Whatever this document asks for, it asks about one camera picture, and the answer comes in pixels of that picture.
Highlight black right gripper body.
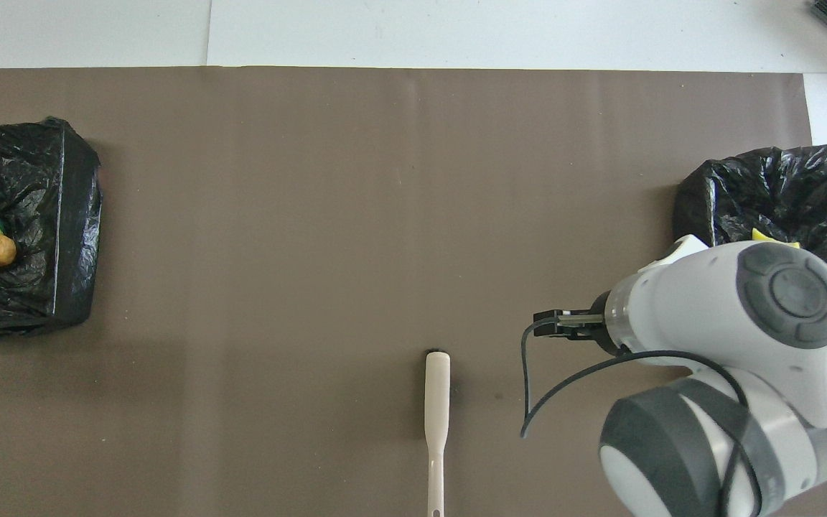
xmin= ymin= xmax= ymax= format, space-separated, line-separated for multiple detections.
xmin=586 ymin=289 xmax=624 ymax=357

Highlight beige hand brush black bristles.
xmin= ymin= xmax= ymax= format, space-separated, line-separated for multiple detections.
xmin=424 ymin=350 xmax=452 ymax=517

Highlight yellow sponge piece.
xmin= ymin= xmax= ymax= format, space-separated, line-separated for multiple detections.
xmin=752 ymin=228 xmax=802 ymax=249

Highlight crumpled black bag bin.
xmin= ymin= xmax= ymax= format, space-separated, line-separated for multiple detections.
xmin=673 ymin=144 xmax=827 ymax=372

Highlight brown paper table mat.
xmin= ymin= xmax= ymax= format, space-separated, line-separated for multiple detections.
xmin=0 ymin=67 xmax=827 ymax=517

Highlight black bag covered box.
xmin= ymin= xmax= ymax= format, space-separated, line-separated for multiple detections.
xmin=0 ymin=117 xmax=103 ymax=340

